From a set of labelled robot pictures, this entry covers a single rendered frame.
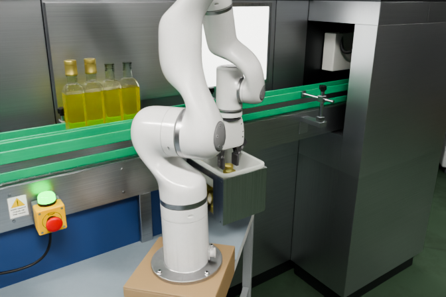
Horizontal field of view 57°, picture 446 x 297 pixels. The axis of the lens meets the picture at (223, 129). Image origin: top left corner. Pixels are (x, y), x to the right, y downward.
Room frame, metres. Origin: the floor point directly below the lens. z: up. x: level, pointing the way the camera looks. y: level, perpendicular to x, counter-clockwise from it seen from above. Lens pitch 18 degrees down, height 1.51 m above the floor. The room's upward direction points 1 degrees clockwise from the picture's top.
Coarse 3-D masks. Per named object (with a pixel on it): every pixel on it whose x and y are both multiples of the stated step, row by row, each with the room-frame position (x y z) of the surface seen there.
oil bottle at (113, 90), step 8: (104, 80) 1.25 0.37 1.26; (112, 80) 1.24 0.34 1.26; (104, 88) 1.22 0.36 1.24; (112, 88) 1.23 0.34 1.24; (120, 88) 1.24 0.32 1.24; (104, 96) 1.22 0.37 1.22; (112, 96) 1.23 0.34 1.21; (120, 96) 1.24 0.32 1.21; (112, 104) 1.23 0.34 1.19; (120, 104) 1.24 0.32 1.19; (112, 112) 1.22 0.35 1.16; (120, 112) 1.24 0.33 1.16; (112, 120) 1.22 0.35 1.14; (120, 120) 1.24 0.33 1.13
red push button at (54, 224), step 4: (48, 220) 0.89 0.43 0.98; (52, 220) 0.89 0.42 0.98; (56, 220) 0.90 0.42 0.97; (60, 220) 0.91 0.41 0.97; (48, 224) 0.89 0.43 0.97; (52, 224) 0.89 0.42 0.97; (56, 224) 0.90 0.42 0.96; (60, 224) 0.90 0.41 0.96; (48, 228) 0.89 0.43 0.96; (52, 228) 0.89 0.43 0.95; (56, 228) 0.90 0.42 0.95
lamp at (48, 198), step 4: (44, 192) 0.95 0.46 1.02; (48, 192) 0.95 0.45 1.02; (52, 192) 0.96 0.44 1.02; (40, 196) 0.93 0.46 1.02; (44, 196) 0.93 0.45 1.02; (48, 196) 0.94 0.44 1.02; (52, 196) 0.94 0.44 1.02; (40, 200) 0.93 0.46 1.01; (44, 200) 0.93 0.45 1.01; (48, 200) 0.93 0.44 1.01; (52, 200) 0.94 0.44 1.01; (40, 204) 0.93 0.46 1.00; (44, 204) 0.93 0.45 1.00; (48, 204) 0.93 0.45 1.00; (52, 204) 0.94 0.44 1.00
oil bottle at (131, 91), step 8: (120, 80) 1.28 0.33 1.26; (128, 80) 1.26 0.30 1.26; (136, 80) 1.28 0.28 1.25; (128, 88) 1.26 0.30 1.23; (136, 88) 1.27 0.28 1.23; (128, 96) 1.25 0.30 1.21; (136, 96) 1.27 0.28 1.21; (128, 104) 1.25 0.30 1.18; (136, 104) 1.27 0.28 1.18; (128, 112) 1.25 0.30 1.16; (136, 112) 1.27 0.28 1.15
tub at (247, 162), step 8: (224, 152) 1.35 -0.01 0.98; (200, 160) 1.21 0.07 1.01; (208, 160) 1.31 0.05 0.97; (216, 160) 1.33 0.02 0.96; (240, 160) 1.28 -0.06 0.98; (248, 160) 1.25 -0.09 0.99; (256, 160) 1.22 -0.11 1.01; (208, 168) 1.16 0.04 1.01; (216, 168) 1.31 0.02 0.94; (240, 168) 1.28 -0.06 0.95; (248, 168) 1.15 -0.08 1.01; (256, 168) 1.16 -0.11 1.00; (224, 176) 1.10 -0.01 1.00
